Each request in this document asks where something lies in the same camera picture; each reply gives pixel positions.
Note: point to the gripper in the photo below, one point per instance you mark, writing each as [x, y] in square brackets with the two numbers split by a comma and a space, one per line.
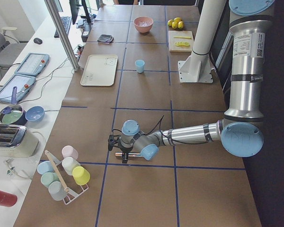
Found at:
[125, 150]

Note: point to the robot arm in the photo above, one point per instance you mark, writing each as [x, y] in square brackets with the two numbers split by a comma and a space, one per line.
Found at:
[239, 130]

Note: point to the yellow cup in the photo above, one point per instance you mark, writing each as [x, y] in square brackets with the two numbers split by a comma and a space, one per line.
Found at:
[80, 175]

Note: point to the white cup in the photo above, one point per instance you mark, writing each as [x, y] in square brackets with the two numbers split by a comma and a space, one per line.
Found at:
[69, 163]

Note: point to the pink cup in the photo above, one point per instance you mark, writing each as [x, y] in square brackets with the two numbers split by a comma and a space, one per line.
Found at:
[69, 151]

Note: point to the white cup rack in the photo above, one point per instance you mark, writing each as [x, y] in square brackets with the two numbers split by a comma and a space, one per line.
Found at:
[73, 190]

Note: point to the grey blue cup on rack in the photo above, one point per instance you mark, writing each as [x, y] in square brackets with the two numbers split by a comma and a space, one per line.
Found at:
[57, 191]

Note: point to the green cup on rack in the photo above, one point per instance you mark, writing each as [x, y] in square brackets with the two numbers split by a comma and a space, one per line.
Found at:
[48, 178]

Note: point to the light blue cup on rack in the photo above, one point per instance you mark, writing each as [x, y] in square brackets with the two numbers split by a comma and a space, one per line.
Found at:
[45, 167]

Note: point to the pile of ice cubes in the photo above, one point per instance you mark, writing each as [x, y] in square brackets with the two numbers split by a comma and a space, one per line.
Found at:
[143, 23]

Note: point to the cream bear tray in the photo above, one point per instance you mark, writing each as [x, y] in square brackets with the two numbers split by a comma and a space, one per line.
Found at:
[99, 71]

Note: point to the blue bowl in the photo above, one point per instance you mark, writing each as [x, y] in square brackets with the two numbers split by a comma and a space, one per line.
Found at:
[35, 114]

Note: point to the cream toaster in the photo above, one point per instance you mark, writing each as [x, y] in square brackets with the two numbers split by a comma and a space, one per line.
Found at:
[17, 141]

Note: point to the blue saucepan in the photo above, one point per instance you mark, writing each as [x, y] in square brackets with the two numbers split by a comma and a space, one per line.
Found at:
[13, 113]

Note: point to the folded grey cloth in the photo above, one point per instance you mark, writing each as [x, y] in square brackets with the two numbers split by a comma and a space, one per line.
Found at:
[105, 39]

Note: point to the teach pendant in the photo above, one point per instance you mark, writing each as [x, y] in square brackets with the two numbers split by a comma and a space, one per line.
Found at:
[23, 84]
[33, 64]

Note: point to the lemon slices row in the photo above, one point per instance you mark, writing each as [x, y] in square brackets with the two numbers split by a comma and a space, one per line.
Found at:
[182, 44]

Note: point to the wooden cutting board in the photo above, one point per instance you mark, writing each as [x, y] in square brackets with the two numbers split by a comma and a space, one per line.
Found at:
[172, 40]

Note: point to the red bottle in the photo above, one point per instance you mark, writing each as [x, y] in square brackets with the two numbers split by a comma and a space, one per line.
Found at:
[7, 199]

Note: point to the yellow plastic knife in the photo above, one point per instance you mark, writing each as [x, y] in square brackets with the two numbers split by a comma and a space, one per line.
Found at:
[183, 37]

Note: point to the pink bowl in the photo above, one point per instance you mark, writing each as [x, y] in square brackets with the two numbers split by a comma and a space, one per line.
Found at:
[143, 29]

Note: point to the yellow lemon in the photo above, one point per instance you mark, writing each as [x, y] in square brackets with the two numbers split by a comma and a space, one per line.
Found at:
[170, 22]
[180, 25]
[177, 19]
[174, 25]

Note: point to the computer mouse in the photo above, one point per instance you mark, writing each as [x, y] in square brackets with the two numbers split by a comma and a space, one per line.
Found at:
[37, 41]

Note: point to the black keyboard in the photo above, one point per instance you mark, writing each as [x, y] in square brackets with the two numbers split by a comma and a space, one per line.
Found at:
[66, 22]

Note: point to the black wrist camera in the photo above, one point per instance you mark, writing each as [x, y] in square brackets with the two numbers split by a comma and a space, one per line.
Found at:
[113, 142]

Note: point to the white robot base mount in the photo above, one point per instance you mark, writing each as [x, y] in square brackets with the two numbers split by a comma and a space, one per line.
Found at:
[196, 68]

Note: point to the aluminium frame post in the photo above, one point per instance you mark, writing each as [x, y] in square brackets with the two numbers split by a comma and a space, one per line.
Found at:
[53, 11]

